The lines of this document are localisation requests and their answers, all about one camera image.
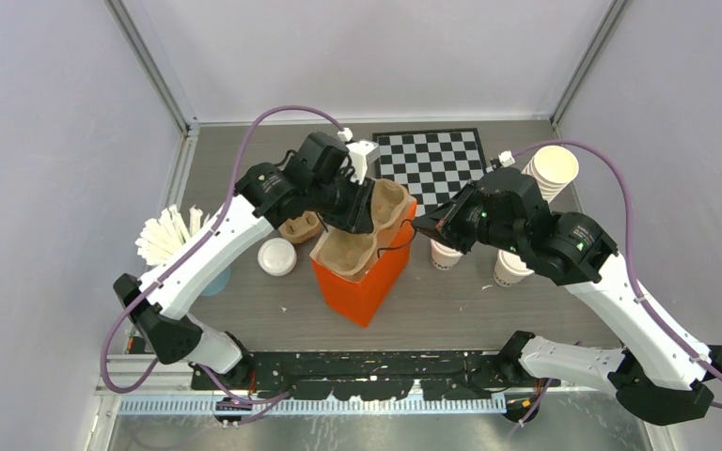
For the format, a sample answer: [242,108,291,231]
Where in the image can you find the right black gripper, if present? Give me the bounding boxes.
[411,178,524,255]

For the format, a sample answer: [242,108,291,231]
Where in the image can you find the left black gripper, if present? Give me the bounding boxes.
[308,168,375,234]

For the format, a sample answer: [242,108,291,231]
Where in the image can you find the orange paper bag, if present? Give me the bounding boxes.
[309,196,417,327]

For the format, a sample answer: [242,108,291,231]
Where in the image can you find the white paper coffee cup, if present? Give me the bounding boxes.
[493,260,534,288]

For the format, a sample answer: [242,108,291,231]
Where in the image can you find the white plastic cup lid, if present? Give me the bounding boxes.
[495,250,534,277]

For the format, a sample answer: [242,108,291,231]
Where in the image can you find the stack of white paper cups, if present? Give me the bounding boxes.
[522,145,580,202]

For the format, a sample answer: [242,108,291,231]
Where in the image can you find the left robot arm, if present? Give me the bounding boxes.
[113,132,379,389]

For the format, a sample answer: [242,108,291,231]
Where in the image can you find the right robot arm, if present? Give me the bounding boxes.
[413,168,722,426]

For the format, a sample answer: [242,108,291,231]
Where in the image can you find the brown pulp cup carrier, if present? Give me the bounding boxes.
[278,211,323,244]

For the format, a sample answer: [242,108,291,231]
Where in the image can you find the black white checkerboard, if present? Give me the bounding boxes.
[372,128,486,216]

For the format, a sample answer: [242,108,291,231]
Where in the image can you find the blue straw holder cup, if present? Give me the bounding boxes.
[200,268,231,297]

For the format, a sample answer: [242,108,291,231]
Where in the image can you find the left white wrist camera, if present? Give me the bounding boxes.
[337,128,380,184]

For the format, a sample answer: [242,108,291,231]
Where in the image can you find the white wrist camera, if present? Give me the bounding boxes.
[337,128,380,184]
[490,150,515,170]

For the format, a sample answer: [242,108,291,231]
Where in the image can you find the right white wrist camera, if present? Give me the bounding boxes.
[490,150,515,170]

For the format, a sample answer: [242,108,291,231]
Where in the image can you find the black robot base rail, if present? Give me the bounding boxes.
[191,350,542,401]

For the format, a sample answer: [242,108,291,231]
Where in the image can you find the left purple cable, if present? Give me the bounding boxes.
[99,104,353,426]

